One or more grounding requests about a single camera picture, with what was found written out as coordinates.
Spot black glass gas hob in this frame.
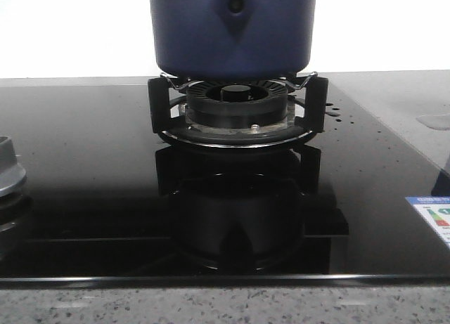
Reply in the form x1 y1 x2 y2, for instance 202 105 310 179
1 81 449 288

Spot silver stove control knob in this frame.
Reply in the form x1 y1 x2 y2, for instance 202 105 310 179
0 136 26 197

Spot blue cooking pot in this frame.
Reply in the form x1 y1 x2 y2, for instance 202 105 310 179
150 0 316 80

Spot energy rating label sticker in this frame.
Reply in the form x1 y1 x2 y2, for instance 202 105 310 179
405 196 450 248

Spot black round gas burner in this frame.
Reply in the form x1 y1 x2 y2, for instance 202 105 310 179
186 80 288 129

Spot black pot support grate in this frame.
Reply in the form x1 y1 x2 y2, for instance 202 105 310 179
148 72 328 149

